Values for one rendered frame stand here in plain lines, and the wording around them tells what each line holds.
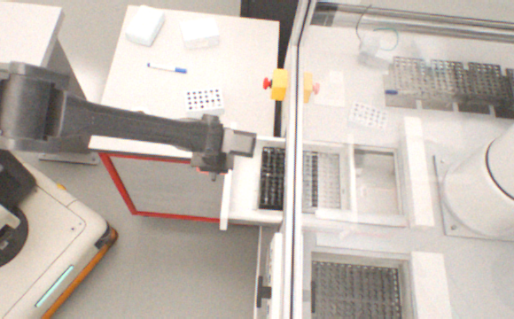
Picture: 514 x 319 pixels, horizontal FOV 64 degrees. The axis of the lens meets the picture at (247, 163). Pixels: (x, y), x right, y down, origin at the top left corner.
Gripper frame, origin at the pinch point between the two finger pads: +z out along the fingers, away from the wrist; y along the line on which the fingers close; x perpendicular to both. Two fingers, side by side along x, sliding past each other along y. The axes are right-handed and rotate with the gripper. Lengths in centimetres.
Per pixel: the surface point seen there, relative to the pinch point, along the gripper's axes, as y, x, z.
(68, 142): -79, 46, 80
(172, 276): -22, -11, 95
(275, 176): 16.3, 2.7, 6.2
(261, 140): 12.0, 14.5, 7.3
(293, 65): 19.5, 34.8, -2.6
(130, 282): -40, -14, 94
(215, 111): -3.4, 29.8, 17.3
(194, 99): -10.8, 33.1, 16.6
